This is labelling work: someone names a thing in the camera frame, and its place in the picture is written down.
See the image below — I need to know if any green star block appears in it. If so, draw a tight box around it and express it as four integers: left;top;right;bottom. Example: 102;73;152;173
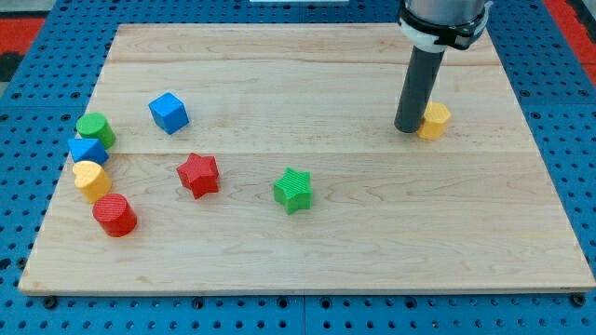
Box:
274;167;313;215

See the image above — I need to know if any red star block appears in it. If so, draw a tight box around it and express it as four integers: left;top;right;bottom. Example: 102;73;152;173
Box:
176;153;219;199

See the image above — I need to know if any yellow hexagon block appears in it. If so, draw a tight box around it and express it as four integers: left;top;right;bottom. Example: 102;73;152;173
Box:
416;101;452;141

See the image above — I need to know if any wooden board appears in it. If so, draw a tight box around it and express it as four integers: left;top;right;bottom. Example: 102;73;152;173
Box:
20;23;595;296

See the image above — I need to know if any blue cube block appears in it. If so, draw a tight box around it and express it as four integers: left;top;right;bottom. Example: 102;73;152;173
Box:
148;92;189;135

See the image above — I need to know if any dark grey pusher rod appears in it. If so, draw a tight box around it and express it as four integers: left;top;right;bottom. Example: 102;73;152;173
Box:
394;47;444;133

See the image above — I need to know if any red cylinder block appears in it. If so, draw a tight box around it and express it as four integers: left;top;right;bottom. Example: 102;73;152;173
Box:
92;194;137;237

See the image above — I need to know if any yellow heart block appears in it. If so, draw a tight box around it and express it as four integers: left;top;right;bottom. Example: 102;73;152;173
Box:
73;161;113;203

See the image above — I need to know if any green cylinder block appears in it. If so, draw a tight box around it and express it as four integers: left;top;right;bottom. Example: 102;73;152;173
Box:
75;113;116;149

